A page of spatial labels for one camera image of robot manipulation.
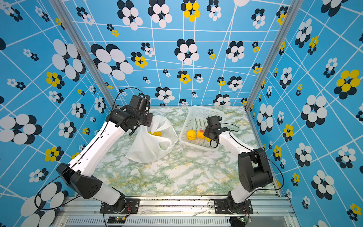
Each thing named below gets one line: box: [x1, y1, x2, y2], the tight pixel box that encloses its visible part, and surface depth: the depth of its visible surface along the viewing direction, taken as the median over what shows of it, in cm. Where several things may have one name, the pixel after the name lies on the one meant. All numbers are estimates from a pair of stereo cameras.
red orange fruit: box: [197, 129, 206, 140], surface depth 99 cm
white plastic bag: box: [125, 115, 179, 164], surface depth 84 cm
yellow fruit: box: [186, 129, 197, 141], surface depth 98 cm
